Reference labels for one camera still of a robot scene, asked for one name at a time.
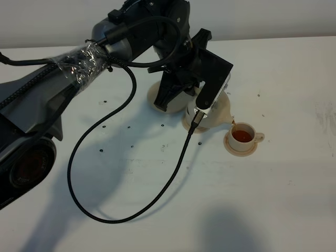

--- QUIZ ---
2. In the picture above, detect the black braided camera cable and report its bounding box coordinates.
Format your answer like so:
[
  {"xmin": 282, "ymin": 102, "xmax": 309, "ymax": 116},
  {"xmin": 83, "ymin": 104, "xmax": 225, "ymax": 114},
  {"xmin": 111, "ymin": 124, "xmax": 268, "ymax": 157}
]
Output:
[{"xmin": 0, "ymin": 15, "xmax": 207, "ymax": 224}]

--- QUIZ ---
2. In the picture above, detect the beige saucer far right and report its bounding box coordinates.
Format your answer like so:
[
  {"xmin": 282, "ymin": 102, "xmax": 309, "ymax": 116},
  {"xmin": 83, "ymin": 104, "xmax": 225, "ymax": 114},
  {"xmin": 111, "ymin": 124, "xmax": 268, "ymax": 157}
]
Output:
[{"xmin": 223, "ymin": 132, "xmax": 258, "ymax": 157}]

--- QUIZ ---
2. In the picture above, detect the beige saucer near teapot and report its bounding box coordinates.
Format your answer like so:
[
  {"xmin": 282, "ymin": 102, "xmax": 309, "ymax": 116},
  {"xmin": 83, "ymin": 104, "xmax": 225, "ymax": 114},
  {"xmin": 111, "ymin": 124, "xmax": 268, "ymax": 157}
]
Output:
[{"xmin": 182, "ymin": 115, "xmax": 211, "ymax": 134}]

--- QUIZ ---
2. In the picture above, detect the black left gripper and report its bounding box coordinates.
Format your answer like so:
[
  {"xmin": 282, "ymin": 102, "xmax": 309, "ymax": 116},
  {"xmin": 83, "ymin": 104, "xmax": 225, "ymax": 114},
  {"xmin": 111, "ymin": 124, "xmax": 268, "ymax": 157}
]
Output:
[{"xmin": 148, "ymin": 28, "xmax": 212, "ymax": 111}]

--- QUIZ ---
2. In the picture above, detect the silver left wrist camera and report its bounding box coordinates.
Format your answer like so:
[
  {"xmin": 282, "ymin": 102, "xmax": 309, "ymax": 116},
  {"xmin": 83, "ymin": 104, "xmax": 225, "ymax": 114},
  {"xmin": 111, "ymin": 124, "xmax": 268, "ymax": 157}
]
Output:
[{"xmin": 195, "ymin": 49, "xmax": 233, "ymax": 115}]

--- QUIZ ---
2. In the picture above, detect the beige teacup far right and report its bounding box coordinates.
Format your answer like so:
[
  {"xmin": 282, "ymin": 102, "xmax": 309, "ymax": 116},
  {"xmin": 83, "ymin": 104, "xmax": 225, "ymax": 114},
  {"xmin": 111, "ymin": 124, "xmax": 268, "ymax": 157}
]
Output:
[{"xmin": 228, "ymin": 122, "xmax": 265, "ymax": 152}]

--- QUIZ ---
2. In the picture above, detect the beige ceramic teapot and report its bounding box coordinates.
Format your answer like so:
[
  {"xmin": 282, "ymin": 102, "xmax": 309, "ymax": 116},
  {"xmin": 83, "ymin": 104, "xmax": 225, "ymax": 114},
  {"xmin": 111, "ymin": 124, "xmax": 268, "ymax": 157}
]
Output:
[{"xmin": 182, "ymin": 88, "xmax": 234, "ymax": 133}]

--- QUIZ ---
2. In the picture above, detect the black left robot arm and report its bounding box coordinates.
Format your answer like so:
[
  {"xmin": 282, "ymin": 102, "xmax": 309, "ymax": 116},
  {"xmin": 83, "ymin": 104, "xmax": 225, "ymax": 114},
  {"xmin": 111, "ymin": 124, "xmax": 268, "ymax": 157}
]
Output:
[{"xmin": 1, "ymin": 1, "xmax": 212, "ymax": 208}]

